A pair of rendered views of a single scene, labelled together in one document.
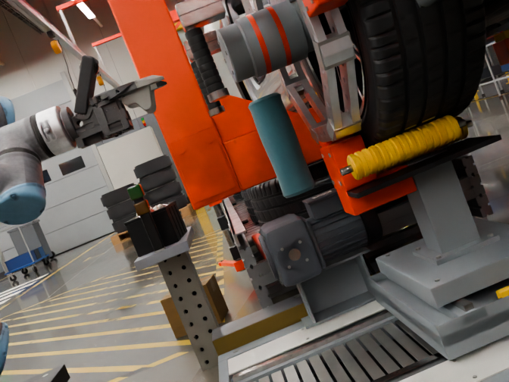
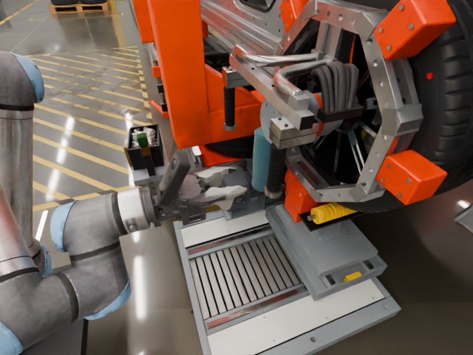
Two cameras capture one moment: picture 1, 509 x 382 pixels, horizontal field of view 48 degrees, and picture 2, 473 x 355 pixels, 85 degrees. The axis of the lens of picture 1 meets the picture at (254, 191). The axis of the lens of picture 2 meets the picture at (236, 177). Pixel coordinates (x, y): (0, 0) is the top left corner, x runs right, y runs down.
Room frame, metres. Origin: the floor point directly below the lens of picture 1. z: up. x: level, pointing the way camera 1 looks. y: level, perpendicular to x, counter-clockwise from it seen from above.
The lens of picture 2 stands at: (0.75, 0.22, 1.21)
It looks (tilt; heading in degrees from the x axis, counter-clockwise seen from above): 41 degrees down; 343
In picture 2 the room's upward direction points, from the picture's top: straight up
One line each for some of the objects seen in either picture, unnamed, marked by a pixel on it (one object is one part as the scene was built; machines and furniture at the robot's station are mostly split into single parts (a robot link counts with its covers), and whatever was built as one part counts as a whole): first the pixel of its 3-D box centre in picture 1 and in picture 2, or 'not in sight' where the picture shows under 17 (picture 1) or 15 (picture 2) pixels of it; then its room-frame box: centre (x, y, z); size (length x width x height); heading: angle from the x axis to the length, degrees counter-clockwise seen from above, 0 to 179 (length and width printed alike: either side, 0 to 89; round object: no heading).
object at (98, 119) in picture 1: (98, 117); (176, 201); (1.16, 0.23, 0.80); 0.12 x 0.08 x 0.09; 93
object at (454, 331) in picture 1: (467, 283); (319, 237); (1.36, -0.40, 0.13); 0.50 x 0.36 x 0.10; 3
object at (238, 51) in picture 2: not in sight; (276, 41); (1.45, -0.10, 1.03); 0.19 x 0.18 x 0.11; 93
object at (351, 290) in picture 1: (340, 251); (256, 189); (1.66, -0.17, 0.26); 0.42 x 0.18 x 0.35; 93
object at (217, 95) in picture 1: (205, 62); (276, 169); (1.17, 0.00, 0.83); 0.04 x 0.04 x 0.16
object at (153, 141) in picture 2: (157, 225); (146, 145); (1.86, 0.34, 0.51); 0.20 x 0.14 x 0.13; 177
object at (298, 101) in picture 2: not in sight; (317, 64); (1.25, -0.11, 1.03); 0.19 x 0.18 x 0.11; 93
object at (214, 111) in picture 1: (206, 86); (229, 107); (1.51, 0.01, 0.83); 0.04 x 0.04 x 0.16
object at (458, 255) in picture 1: (440, 211); (328, 213); (1.36, -0.40, 0.32); 0.40 x 0.30 x 0.28; 3
